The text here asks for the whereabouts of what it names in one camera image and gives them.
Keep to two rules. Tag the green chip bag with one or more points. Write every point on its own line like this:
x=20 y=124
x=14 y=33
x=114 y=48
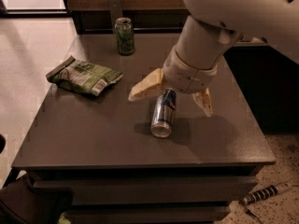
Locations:
x=83 y=77

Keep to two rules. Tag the grey drawer cabinet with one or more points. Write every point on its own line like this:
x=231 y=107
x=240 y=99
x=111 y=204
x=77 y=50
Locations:
x=102 y=147

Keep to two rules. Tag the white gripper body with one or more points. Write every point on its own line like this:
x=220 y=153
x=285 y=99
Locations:
x=187 y=76

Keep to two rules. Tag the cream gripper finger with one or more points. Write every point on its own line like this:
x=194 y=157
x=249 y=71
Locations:
x=203 y=100
x=150 y=86

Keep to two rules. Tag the dark chair seat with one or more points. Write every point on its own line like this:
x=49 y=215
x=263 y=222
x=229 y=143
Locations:
x=22 y=203

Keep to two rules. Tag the green soda can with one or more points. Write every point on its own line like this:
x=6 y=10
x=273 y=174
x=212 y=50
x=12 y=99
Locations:
x=125 y=36

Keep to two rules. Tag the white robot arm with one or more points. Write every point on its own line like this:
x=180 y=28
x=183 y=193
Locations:
x=212 y=27

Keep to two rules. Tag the left metal wall bracket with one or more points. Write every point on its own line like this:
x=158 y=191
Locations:
x=115 y=10

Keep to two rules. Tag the silver blue redbull can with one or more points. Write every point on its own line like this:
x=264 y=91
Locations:
x=164 y=114

